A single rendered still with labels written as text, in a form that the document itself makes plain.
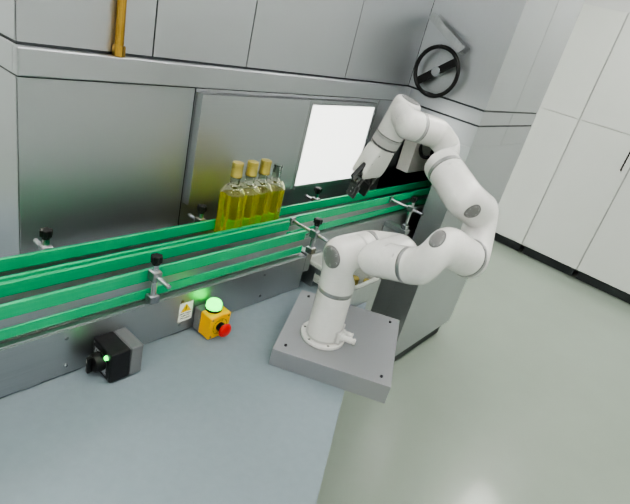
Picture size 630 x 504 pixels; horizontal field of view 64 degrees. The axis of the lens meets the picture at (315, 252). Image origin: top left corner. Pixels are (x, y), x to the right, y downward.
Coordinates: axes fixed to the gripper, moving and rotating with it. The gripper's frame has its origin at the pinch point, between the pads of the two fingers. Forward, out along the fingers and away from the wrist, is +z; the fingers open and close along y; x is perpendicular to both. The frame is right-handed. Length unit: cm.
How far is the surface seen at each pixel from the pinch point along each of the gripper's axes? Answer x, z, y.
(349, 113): -43, 2, -47
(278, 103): -43.8, -1.1, -5.8
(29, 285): -17, 29, 79
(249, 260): -8.9, 30.3, 20.8
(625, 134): 3, -13, -365
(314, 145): -40, 14, -30
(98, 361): 1, 38, 70
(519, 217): -19, 94, -365
